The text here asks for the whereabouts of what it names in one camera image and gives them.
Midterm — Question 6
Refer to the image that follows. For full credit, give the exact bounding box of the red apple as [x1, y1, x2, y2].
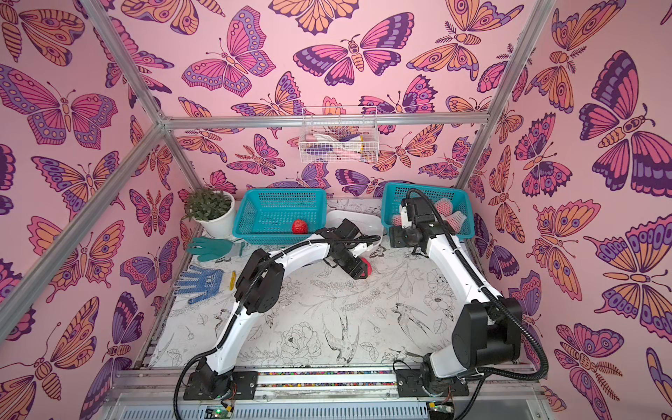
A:
[362, 258, 372, 278]
[292, 219, 309, 235]

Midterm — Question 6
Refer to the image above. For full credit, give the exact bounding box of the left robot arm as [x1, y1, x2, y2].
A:
[195, 229, 381, 397]

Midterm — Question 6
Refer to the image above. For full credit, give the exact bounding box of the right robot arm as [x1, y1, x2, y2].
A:
[390, 222, 549, 384]

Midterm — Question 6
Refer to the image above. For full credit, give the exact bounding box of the white plastic tray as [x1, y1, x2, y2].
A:
[325, 210, 384, 236]

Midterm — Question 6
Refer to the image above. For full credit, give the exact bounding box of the right teal plastic basket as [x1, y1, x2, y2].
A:
[380, 182, 475, 242]

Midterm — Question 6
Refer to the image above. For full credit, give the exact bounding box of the teal plastic basket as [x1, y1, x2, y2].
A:
[233, 188, 327, 246]
[380, 182, 475, 242]

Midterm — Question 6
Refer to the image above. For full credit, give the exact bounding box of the left teal plastic basket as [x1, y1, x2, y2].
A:
[233, 188, 327, 246]

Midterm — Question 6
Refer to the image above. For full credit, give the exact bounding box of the green garden glove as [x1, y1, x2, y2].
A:
[187, 236, 234, 262]

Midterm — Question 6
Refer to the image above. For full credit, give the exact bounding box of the potted green plant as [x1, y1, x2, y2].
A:
[185, 188, 236, 239]

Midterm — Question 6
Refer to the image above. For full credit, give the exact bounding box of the blue dotted work glove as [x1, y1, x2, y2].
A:
[173, 265, 224, 306]

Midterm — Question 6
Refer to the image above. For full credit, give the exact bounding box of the white wire wall basket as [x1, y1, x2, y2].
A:
[297, 105, 380, 165]

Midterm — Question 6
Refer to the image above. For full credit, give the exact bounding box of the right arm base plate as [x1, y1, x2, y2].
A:
[395, 369, 470, 398]

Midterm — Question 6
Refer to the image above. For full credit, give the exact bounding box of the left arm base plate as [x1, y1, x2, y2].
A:
[182, 371, 259, 402]

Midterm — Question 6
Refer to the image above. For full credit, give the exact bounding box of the aluminium front rail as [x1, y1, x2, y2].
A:
[99, 364, 547, 420]

